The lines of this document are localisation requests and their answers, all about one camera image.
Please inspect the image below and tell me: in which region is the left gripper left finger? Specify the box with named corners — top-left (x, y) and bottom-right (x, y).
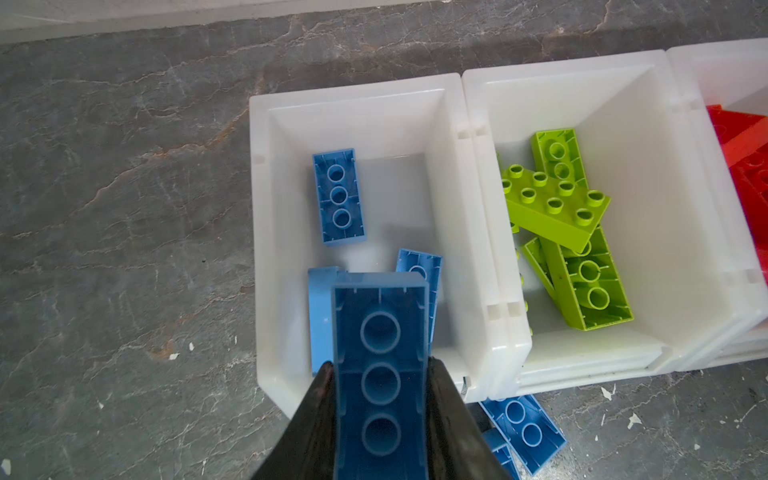
top-left (252, 362), bottom-right (337, 480)

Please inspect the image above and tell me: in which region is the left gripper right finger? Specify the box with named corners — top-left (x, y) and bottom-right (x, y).
top-left (426, 357), bottom-right (510, 480)

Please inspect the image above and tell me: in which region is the blue lego brick long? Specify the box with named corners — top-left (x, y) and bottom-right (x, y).
top-left (482, 428), bottom-right (520, 480)

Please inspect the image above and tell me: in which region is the green lego brick long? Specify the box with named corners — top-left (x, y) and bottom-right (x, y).
top-left (522, 227), bottom-right (634, 331)

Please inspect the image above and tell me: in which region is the red lego brick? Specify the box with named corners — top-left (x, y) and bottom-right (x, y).
top-left (707, 104), bottom-right (767, 278)

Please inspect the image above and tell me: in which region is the lone blue lego brick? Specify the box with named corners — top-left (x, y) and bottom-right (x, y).
top-left (308, 266), bottom-right (342, 376)

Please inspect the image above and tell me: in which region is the blue lego brick top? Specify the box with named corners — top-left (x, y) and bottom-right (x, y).
top-left (480, 395), bottom-right (567, 475)

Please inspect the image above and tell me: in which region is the left white storage bin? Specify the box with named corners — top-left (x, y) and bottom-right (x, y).
top-left (249, 73), bottom-right (532, 416)

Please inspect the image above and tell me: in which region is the white storage bin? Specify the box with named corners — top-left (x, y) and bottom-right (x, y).
top-left (249, 73), bottom-right (532, 416)
top-left (462, 48), bottom-right (767, 399)
top-left (668, 38), bottom-right (767, 370)

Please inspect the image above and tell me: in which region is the middle white storage bin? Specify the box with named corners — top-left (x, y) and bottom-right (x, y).
top-left (462, 48), bottom-right (767, 399)

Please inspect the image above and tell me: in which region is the right white storage bin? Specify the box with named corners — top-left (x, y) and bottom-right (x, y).
top-left (668, 38), bottom-right (767, 370)

